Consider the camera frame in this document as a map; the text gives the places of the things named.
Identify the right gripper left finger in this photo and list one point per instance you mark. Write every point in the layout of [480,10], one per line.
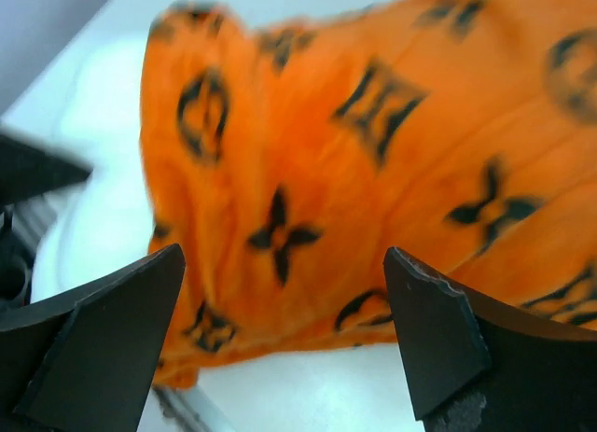
[84,360]

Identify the orange patterned pillowcase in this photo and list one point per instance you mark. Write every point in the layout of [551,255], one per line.
[286,161]

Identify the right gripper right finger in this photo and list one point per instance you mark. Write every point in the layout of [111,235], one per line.
[473,363]

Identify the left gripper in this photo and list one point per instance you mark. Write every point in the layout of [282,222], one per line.
[27,170]

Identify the white pillow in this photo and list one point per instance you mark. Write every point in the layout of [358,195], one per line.
[106,224]

